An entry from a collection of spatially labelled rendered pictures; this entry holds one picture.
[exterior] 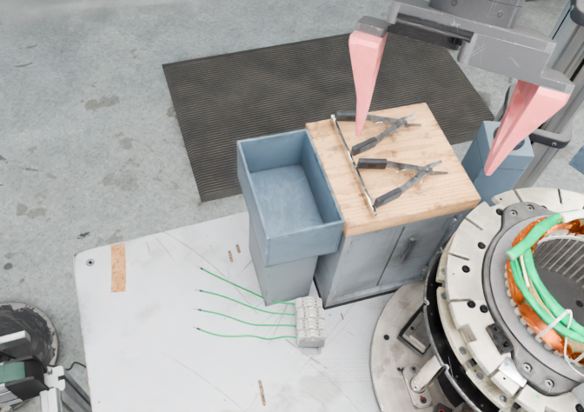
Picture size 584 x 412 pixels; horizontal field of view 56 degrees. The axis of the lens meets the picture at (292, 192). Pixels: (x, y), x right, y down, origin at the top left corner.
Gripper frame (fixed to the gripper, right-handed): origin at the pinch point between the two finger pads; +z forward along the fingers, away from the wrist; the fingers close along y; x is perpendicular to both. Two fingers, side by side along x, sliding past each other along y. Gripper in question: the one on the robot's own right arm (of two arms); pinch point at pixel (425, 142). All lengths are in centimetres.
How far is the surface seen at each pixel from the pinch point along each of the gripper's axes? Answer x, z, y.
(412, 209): 30.1, 18.8, 3.8
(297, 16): 228, 29, -58
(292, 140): 36.9, 16.9, -15.6
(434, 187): 34.3, 16.4, 6.2
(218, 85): 177, 57, -75
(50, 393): 20, 67, -43
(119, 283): 32, 50, -39
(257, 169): 37.1, 23.4, -19.9
